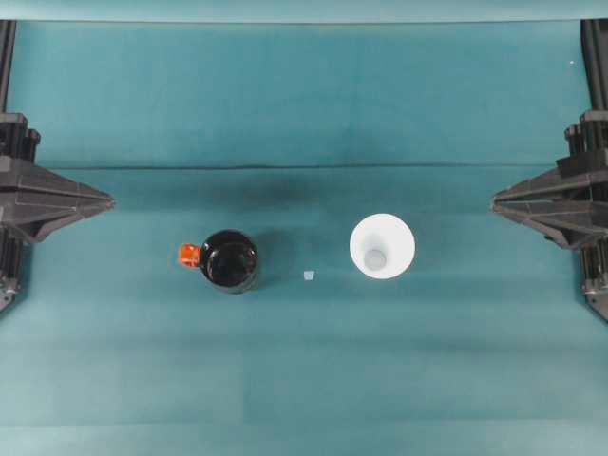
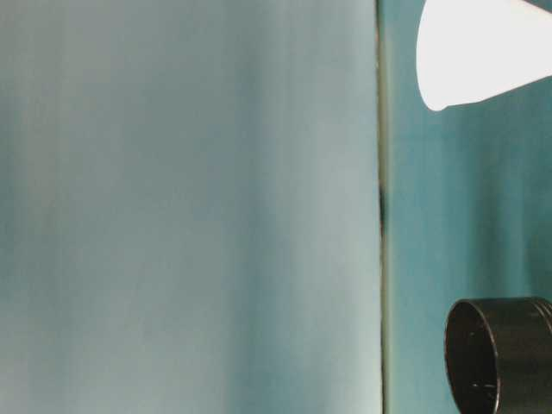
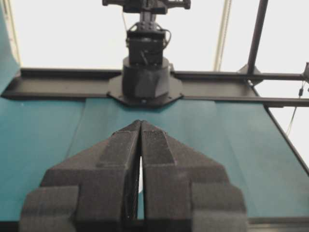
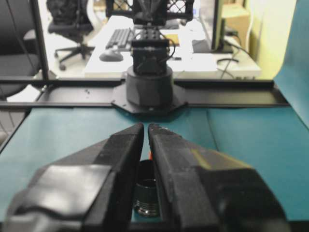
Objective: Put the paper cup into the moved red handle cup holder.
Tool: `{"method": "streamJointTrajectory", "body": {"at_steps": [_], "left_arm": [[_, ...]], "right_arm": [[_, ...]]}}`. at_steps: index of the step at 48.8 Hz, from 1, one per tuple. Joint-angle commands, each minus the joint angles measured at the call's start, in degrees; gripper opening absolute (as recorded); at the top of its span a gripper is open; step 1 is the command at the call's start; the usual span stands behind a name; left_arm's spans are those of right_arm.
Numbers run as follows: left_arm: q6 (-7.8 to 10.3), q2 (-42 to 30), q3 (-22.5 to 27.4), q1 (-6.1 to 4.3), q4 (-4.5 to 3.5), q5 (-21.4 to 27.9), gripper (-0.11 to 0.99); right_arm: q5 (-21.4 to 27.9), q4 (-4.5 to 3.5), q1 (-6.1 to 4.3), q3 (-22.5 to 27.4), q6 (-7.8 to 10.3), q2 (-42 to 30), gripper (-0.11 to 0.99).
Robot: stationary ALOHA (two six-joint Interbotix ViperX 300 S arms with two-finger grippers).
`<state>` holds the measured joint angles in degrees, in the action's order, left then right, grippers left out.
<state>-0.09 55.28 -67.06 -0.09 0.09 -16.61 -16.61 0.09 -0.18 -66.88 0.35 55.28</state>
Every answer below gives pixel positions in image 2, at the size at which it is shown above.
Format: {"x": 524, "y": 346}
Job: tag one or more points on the white paper cup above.
{"x": 474, "y": 52}

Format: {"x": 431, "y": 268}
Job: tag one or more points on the blue-green table cloth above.
{"x": 453, "y": 215}

